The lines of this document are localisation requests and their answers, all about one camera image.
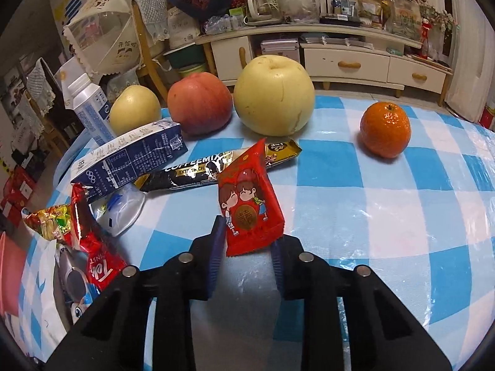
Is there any green plastic bucket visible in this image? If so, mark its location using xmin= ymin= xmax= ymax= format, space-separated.
xmin=167 ymin=44 xmax=205 ymax=68

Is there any pink plastic container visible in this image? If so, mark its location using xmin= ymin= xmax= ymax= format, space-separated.
xmin=0 ymin=232 xmax=28 ymax=318

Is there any white blue milk carton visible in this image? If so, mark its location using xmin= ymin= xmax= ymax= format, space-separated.
xmin=64 ymin=73 xmax=117 ymax=147

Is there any cream mesh food cover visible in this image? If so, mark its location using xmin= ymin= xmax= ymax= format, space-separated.
xmin=63 ymin=0 xmax=140 ymax=82

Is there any wooden chair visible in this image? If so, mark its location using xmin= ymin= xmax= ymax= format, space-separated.
xmin=129 ymin=0 xmax=182 ymax=101

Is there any gold green snack wrapper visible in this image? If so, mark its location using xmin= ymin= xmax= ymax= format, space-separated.
xmin=21 ymin=205 xmax=76 ymax=248

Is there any clear zip bag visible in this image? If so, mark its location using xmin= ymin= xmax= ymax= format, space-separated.
xmin=276 ymin=0 xmax=321 ymax=26

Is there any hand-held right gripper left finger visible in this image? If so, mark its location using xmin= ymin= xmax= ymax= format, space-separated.
xmin=42 ymin=215 xmax=227 ymax=371

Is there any silver storage case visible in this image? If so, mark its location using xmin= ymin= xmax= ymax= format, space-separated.
xmin=260 ymin=39 xmax=301 ymax=62

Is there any pack of water bottles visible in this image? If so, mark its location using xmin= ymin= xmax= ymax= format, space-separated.
xmin=204 ymin=13 xmax=245 ymax=35

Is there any lace chair cover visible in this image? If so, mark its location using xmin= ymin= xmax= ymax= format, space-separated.
xmin=131 ymin=0 xmax=171 ymax=45

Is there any white rice bag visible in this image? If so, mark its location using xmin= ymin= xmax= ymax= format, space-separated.
xmin=168 ymin=8 xmax=202 ymax=49

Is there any yellow blue wall sticker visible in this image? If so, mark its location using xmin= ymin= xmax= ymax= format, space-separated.
xmin=52 ymin=0 xmax=88 ymax=24

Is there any large yellow pear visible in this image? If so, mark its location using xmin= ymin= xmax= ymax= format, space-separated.
xmin=234 ymin=56 xmax=316 ymax=137

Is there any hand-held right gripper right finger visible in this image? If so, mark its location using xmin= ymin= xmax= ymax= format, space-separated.
xmin=271 ymin=236 xmax=453 ymax=371

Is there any lace covered chair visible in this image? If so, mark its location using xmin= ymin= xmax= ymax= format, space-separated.
xmin=25 ymin=58 xmax=58 ymax=117

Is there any white TV cabinet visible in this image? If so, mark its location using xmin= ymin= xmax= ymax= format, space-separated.
xmin=195 ymin=23 xmax=453 ymax=107

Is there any blue checked tablecloth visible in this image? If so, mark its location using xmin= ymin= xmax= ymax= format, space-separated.
xmin=21 ymin=95 xmax=495 ymax=371

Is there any black gold coffee sachet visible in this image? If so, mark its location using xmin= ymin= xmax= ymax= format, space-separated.
xmin=135 ymin=139 xmax=302 ymax=193

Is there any red cartoon candy packet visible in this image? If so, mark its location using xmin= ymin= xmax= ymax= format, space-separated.
xmin=217 ymin=138 xmax=285 ymax=258

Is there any small yellow pear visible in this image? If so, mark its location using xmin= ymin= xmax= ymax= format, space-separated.
xmin=109 ymin=85 xmax=162 ymax=137

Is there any red apple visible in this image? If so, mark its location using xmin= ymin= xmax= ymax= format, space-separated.
xmin=167 ymin=73 xmax=234 ymax=137

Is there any orange mandarin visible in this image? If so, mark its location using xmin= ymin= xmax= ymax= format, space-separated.
xmin=359 ymin=101 xmax=411 ymax=159

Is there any clear printed bag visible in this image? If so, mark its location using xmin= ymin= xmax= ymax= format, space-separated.
xmin=385 ymin=0 xmax=423 ymax=41

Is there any white electric kettle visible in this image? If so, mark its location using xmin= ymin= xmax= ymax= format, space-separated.
xmin=243 ymin=0 xmax=281 ymax=27

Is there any crushed clear plastic bottle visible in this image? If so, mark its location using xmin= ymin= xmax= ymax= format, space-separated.
xmin=91 ymin=183 xmax=147 ymax=237

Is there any red coffee sachet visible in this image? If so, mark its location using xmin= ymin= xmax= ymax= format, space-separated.
xmin=70 ymin=183 xmax=128 ymax=292

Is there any crushed blue white carton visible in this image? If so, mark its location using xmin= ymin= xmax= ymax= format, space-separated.
xmin=70 ymin=120 xmax=189 ymax=203

